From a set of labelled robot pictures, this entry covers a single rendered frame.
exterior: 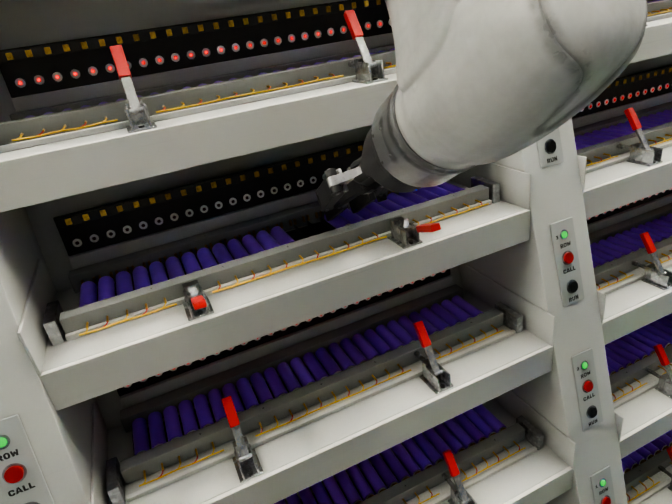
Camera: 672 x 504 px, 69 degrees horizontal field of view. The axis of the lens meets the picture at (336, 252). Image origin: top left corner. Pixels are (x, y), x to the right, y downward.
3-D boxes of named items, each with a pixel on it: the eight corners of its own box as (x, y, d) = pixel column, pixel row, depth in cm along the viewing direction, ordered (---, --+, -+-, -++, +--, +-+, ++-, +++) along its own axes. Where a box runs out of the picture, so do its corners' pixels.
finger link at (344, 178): (395, 171, 48) (349, 181, 45) (368, 188, 52) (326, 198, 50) (386, 148, 48) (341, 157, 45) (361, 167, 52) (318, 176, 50)
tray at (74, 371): (529, 240, 68) (532, 174, 64) (56, 411, 49) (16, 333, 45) (443, 202, 85) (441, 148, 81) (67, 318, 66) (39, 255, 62)
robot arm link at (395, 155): (376, 72, 38) (352, 106, 43) (416, 184, 37) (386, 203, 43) (474, 52, 40) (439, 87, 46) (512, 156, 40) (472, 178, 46)
